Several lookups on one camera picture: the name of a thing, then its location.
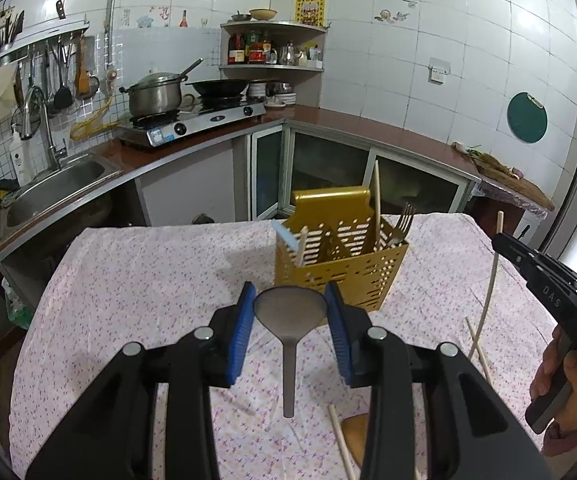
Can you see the dark sauce bottle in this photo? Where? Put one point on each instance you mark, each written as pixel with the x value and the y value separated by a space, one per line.
pixel 237 50

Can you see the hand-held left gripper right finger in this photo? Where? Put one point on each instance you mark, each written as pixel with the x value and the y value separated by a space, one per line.
pixel 341 332

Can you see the round green cutting board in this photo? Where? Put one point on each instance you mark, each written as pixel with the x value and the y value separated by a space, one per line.
pixel 527 117

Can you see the hanging wooden spatula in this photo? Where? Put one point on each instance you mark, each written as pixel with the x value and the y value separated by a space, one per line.
pixel 83 80

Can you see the yellow black scrubber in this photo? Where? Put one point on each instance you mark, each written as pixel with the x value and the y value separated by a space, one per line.
pixel 7 192

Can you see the hanging black slotted turner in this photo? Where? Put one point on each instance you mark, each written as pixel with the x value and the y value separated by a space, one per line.
pixel 62 97

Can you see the white soap bottle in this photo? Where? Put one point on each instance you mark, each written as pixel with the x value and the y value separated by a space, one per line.
pixel 18 160

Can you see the black wok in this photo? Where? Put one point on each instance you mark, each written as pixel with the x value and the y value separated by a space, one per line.
pixel 218 87

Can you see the plastic bag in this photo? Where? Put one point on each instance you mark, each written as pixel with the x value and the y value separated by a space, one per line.
pixel 18 310

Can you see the stack of white plates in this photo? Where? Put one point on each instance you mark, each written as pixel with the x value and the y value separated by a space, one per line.
pixel 276 95

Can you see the beige ceramic bowl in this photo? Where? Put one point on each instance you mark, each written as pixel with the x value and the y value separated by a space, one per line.
pixel 263 14

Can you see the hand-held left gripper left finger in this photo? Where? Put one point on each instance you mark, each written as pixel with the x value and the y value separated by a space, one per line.
pixel 238 332

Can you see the small dark bowl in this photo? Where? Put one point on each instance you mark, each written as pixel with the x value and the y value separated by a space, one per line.
pixel 241 17

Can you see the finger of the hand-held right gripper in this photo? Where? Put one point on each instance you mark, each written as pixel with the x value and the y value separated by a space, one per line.
pixel 513 252

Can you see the yellow slotted utensil holder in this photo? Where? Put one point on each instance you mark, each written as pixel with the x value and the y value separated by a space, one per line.
pixel 348 272

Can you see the chrome kitchen faucet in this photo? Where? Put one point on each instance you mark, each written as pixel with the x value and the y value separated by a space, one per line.
pixel 51 130

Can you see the wooden cutting board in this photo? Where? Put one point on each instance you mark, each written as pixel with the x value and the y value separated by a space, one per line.
pixel 513 182

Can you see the person's right forearm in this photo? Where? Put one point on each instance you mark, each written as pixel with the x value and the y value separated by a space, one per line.
pixel 570 435

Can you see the kitchen counter with cabinets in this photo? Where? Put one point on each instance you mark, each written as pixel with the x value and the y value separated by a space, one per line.
pixel 368 127

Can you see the steel gas stove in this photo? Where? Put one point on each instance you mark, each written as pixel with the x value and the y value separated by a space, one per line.
pixel 208 117

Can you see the white wall socket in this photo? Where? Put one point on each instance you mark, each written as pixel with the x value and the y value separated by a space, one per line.
pixel 439 71

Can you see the metal caddy with chopsticks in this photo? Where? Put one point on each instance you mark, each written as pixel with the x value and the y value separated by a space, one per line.
pixel 6 32

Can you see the grey metal spoon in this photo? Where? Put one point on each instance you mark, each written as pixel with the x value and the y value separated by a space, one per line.
pixel 288 310

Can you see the light blue plastic spoon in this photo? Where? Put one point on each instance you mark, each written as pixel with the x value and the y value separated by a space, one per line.
pixel 286 234

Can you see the red sauce jar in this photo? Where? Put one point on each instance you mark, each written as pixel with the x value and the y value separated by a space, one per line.
pixel 257 54

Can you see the grey vertical wall pipe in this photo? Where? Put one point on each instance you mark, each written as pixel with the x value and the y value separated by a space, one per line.
pixel 112 10

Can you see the metal corner shelf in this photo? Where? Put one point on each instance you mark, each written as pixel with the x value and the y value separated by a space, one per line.
pixel 273 25

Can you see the metal wall utensil rack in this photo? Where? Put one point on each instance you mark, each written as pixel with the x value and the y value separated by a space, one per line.
pixel 28 40

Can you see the pink floral tablecloth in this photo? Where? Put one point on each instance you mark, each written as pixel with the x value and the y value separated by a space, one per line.
pixel 143 285

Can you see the cartoon wall sticker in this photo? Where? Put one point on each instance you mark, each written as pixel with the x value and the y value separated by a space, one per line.
pixel 388 14

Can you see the steel cooking pot with lid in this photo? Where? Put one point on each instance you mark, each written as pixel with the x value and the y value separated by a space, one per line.
pixel 153 100

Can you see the stainless steel sink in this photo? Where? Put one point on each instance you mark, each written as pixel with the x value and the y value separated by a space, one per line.
pixel 53 190

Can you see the yellow wall poster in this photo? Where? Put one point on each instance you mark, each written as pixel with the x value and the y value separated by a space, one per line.
pixel 310 10

